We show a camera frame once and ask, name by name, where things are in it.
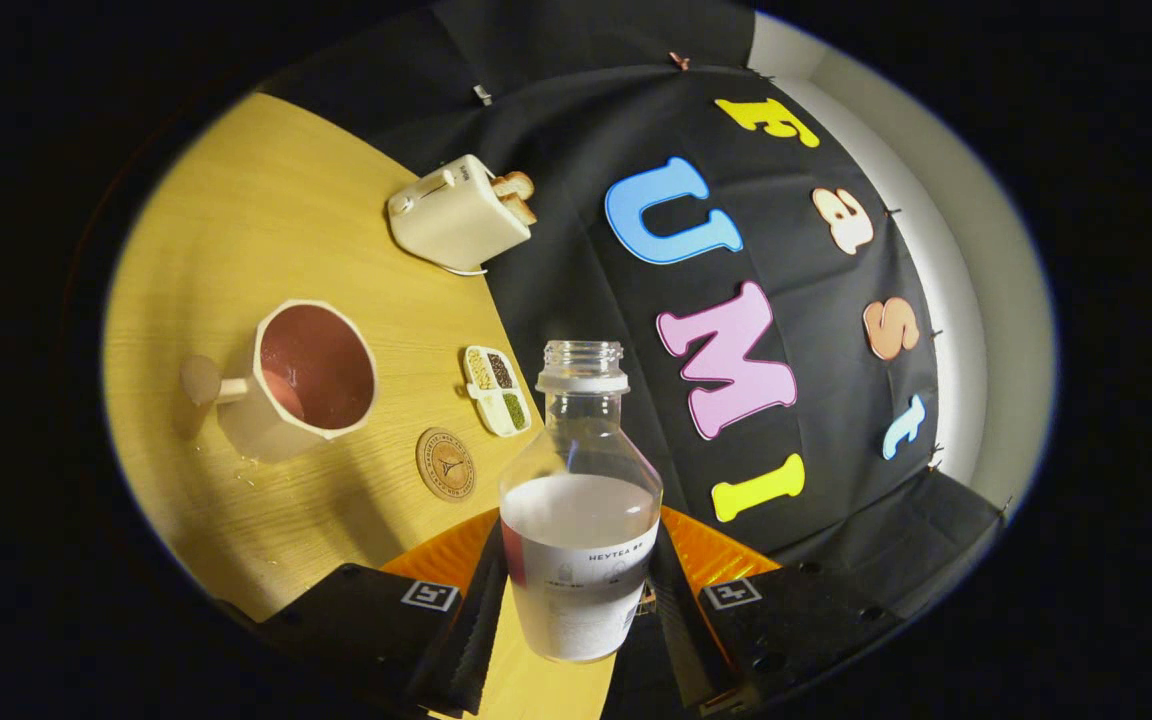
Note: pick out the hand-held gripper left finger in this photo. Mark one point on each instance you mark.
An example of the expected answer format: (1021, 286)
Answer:
(456, 650)

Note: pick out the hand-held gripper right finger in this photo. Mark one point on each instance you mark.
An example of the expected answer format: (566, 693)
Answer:
(681, 640)

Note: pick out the clear juice bottle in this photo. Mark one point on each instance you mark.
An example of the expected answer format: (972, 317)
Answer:
(581, 560)

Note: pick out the round wooden coaster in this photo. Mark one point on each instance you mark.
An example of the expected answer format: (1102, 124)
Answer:
(446, 465)

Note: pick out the cream cup with red inside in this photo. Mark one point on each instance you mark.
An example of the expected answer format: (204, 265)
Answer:
(316, 365)

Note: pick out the white divided bean dish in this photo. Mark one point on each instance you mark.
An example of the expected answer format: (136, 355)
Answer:
(496, 395)

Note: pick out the cream toaster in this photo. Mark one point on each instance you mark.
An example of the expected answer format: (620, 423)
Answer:
(451, 215)

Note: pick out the toast slice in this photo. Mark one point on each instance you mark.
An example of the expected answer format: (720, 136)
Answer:
(523, 211)
(516, 184)

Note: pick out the wooden table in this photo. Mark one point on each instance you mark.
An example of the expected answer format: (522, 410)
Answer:
(236, 220)

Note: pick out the black backdrop cloth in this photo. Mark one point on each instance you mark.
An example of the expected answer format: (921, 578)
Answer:
(576, 120)

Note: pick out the small red clip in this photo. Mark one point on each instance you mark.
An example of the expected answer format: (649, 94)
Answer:
(678, 60)

